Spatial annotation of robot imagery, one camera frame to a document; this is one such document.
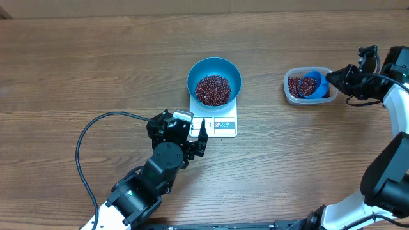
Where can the blue plastic measuring scoop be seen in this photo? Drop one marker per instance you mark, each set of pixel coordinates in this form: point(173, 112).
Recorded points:
point(324, 84)

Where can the red beans in scoop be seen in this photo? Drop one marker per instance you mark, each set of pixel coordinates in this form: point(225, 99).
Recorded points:
point(307, 86)

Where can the red adzuki beans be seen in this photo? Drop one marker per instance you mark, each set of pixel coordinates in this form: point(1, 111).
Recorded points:
point(293, 83)

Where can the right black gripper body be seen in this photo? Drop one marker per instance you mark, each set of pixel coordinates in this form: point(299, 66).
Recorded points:
point(357, 84)

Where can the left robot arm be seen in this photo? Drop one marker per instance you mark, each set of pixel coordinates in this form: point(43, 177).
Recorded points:
point(139, 193)

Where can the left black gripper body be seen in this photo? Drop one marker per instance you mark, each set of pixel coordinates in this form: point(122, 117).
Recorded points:
point(190, 149)

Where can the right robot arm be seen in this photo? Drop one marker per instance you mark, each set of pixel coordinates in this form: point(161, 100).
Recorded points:
point(383, 193)

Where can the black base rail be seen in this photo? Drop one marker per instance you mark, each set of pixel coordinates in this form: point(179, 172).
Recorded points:
point(276, 225)

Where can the red beans in bowl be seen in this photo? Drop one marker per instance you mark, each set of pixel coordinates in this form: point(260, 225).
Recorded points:
point(213, 90)

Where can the clear plastic food container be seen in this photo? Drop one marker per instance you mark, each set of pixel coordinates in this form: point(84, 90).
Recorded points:
point(300, 72)

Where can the teal blue bowl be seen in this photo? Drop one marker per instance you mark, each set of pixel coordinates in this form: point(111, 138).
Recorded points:
point(215, 66)

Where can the white digital kitchen scale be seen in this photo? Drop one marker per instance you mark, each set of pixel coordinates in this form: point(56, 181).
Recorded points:
point(219, 123)

